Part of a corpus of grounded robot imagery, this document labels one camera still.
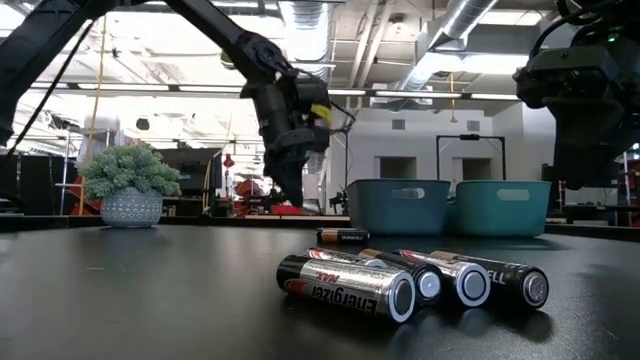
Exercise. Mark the white ceiling light strip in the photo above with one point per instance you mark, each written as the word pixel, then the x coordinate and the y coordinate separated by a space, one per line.
pixel 417 94
pixel 215 89
pixel 495 97
pixel 125 87
pixel 347 92

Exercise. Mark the black background cabinets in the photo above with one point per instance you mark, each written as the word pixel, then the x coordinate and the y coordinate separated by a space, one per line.
pixel 30 185

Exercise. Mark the round silver air duct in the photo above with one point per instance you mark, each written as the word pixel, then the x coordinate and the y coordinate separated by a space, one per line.
pixel 450 30
pixel 310 35

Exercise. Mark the grey rectangular air duct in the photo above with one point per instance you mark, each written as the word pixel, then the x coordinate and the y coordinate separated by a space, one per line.
pixel 500 37

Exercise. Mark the black gantry frame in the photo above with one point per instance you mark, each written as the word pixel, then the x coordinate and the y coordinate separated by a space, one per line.
pixel 346 165
pixel 470 136

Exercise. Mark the black tall cabinet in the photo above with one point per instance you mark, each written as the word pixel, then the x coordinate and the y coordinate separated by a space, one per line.
pixel 550 182

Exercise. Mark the yellow hanging pendant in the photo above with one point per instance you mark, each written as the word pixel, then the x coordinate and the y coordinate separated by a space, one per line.
pixel 453 117

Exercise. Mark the red hanging lantern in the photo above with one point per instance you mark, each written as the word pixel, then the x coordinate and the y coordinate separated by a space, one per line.
pixel 228 161

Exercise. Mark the grey wall vent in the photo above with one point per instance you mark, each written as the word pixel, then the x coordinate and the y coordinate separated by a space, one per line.
pixel 473 125
pixel 398 124

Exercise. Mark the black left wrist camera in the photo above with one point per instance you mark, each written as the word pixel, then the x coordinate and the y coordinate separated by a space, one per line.
pixel 312 137

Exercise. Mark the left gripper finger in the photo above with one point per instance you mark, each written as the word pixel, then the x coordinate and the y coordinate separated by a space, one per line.
pixel 298 185
pixel 281 180

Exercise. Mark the blue plastic bin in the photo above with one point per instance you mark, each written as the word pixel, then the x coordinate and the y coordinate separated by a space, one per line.
pixel 395 215

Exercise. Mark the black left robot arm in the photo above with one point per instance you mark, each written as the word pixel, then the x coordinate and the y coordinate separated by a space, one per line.
pixel 225 30

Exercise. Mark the dark background screen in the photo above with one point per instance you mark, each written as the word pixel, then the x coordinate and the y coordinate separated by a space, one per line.
pixel 185 170

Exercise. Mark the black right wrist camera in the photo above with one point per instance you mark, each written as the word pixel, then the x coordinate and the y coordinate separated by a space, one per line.
pixel 555 75

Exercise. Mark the black background robot arm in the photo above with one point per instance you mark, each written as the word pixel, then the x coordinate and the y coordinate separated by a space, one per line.
pixel 340 202

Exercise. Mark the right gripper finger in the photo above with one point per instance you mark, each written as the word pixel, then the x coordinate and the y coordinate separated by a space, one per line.
pixel 575 145
pixel 615 167

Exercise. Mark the wooden table edge board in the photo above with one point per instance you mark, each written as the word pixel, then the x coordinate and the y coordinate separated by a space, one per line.
pixel 320 218

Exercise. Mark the red box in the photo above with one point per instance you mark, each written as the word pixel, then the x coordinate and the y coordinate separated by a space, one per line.
pixel 286 210

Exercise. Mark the black copper Duracell battery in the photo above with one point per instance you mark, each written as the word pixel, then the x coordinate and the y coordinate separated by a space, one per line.
pixel 345 237
pixel 427 285
pixel 532 289

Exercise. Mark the red background machine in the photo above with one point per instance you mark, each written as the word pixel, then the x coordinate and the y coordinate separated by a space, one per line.
pixel 247 192

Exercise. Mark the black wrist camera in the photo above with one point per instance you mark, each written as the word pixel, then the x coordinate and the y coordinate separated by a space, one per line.
pixel 312 137
pixel 555 75

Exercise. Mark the silver Energizer battery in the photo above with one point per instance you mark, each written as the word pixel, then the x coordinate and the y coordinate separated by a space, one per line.
pixel 350 287
pixel 340 256
pixel 472 285

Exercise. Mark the teal plastic bin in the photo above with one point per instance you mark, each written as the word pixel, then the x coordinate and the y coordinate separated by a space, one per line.
pixel 500 217

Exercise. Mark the green plant in grey pot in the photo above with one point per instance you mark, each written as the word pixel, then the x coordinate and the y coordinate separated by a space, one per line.
pixel 130 190

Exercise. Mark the black hanging dome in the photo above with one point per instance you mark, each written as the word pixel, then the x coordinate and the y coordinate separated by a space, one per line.
pixel 143 124

